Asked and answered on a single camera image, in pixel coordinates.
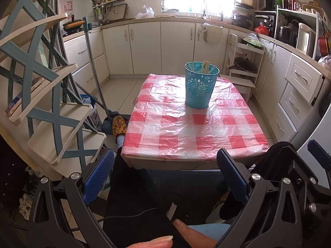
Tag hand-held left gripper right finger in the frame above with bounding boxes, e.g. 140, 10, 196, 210
217, 148, 309, 248

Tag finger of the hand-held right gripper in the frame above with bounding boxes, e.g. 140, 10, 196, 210
279, 144, 312, 186
307, 139, 331, 168

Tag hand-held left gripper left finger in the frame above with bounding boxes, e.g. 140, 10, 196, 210
27, 148, 115, 248

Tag teal perforated bucket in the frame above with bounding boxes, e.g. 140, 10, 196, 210
184, 61, 220, 109

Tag bundle of wooden chopsticks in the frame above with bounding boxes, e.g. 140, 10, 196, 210
188, 60, 217, 76

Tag person's left hand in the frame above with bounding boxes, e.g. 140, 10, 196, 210
127, 219, 218, 248

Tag patterned yellow slipper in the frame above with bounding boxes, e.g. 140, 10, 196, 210
112, 116, 128, 138

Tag beige low table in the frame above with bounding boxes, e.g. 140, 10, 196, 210
121, 152, 267, 171

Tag floral trash bin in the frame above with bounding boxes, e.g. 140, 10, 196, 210
82, 94, 102, 132

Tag light blue garment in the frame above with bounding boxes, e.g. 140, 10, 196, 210
187, 223, 231, 243

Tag beige blue shelf rack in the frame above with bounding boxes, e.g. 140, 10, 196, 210
0, 0, 108, 181

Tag white drawer unit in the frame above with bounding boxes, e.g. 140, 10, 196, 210
273, 54, 324, 142

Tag white paper scrap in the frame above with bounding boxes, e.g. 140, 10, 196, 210
165, 203, 177, 221

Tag dark metal pole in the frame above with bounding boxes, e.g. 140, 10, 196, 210
74, 83, 112, 117

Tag white cloth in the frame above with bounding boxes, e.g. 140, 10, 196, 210
19, 194, 34, 217

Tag pink white checkered tablecloth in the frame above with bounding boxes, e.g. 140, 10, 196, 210
121, 74, 269, 161

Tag clear plastic bag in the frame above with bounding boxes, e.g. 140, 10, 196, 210
318, 55, 331, 70

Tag red pot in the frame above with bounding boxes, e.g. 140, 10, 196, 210
318, 37, 330, 55

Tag black frying pan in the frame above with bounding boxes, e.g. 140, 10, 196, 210
234, 57, 259, 73

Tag white thermos pot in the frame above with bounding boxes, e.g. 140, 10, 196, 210
296, 23, 317, 58

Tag grey mop with blue grip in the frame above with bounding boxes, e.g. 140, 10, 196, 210
82, 17, 122, 135

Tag white shelving unit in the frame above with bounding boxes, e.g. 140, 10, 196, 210
224, 33, 265, 79

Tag black cooking pot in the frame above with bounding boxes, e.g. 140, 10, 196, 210
278, 23, 298, 44

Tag bag of green vegetables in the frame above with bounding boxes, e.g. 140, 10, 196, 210
242, 33, 264, 47

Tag red plastic bag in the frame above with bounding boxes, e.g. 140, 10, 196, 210
255, 23, 270, 35

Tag white kitchen cabinets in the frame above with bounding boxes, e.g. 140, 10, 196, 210
62, 21, 324, 142

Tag white microwave oven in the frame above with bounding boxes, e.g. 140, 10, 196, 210
274, 7, 326, 60

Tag white hanging bin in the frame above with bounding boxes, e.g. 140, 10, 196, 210
202, 23, 223, 44

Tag black toaster oven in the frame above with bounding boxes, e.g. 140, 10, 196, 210
255, 10, 276, 35

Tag stack of pots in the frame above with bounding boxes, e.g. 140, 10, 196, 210
231, 2, 255, 29

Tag row of kitchen containers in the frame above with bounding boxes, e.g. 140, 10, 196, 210
259, 0, 324, 12

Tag metal faucet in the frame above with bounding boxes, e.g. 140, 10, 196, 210
199, 0, 224, 21

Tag beige countertop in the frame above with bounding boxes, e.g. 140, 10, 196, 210
62, 15, 331, 78

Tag white plastic bag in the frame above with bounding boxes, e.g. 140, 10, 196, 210
134, 5, 155, 20

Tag black cable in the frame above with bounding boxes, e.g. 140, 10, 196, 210
98, 208, 158, 223

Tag griddle pan with orange handle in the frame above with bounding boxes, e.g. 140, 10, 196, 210
63, 18, 86, 34

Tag wall utensil rack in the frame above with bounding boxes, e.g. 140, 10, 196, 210
90, 0, 129, 26

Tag pink wall poster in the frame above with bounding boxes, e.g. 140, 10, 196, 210
59, 0, 73, 22

